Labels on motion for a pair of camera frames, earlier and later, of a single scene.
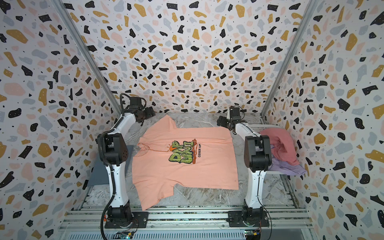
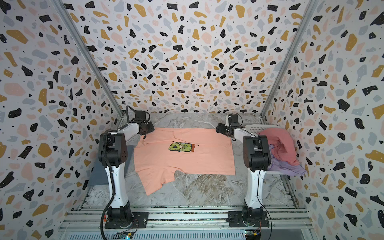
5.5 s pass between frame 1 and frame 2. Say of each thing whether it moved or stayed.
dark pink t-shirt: stayed
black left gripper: moved
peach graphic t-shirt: moved
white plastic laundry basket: stayed
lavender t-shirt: stayed
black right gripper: moved
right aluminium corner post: stayed
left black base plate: stayed
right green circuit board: stayed
